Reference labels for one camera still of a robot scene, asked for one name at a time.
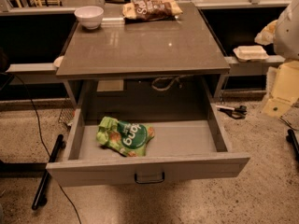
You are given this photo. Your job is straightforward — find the green rice chip bag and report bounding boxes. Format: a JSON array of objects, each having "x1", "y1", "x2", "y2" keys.
[{"x1": 96, "y1": 117, "x2": 155, "y2": 157}]

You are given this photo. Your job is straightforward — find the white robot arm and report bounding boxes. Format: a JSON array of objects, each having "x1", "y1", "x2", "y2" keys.
[{"x1": 254, "y1": 0, "x2": 299, "y2": 118}]

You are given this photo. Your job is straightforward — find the grey counter cabinet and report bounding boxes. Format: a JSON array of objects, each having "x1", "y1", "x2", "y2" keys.
[{"x1": 56, "y1": 3, "x2": 230, "y2": 105}]

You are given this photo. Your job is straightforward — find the brown snack bag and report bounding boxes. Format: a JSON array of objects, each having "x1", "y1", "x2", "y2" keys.
[{"x1": 122, "y1": 0, "x2": 182, "y2": 21}]

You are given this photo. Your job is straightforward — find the grey open drawer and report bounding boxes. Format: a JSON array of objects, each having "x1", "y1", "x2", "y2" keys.
[{"x1": 45, "y1": 103, "x2": 251, "y2": 188}]

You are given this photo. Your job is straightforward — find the white takeout container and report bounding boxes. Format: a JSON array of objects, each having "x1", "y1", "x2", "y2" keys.
[{"x1": 233, "y1": 45, "x2": 268, "y2": 62}]

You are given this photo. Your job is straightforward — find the black scissors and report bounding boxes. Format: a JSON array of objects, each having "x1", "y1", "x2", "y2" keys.
[{"x1": 216, "y1": 105, "x2": 247, "y2": 119}]

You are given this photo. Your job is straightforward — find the black base bar right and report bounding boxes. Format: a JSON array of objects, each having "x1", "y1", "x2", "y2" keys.
[{"x1": 286, "y1": 129, "x2": 299, "y2": 160}]

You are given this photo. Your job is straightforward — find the black base bar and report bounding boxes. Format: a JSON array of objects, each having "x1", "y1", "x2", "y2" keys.
[
  {"x1": 31, "y1": 134, "x2": 65, "y2": 211},
  {"x1": 286, "y1": 129, "x2": 299, "y2": 160}
]

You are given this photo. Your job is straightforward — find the white bowl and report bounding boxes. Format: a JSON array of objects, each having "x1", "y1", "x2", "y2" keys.
[{"x1": 74, "y1": 6, "x2": 104, "y2": 30}]

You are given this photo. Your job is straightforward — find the black base bar left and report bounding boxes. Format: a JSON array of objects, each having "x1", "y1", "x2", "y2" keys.
[{"x1": 31, "y1": 134, "x2": 65, "y2": 211}]

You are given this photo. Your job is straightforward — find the coiled rope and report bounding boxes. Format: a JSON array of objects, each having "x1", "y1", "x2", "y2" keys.
[{"x1": 150, "y1": 75, "x2": 188, "y2": 92}]

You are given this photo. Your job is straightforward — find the black drawer handle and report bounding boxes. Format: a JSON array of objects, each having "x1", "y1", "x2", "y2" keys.
[{"x1": 134, "y1": 172, "x2": 165, "y2": 185}]

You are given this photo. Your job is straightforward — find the wire mesh basket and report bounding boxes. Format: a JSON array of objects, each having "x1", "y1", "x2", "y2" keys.
[{"x1": 58, "y1": 98, "x2": 75, "y2": 127}]

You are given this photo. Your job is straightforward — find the black floor cable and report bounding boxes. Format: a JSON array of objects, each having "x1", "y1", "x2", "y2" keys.
[{"x1": 0, "y1": 72, "x2": 82, "y2": 224}]

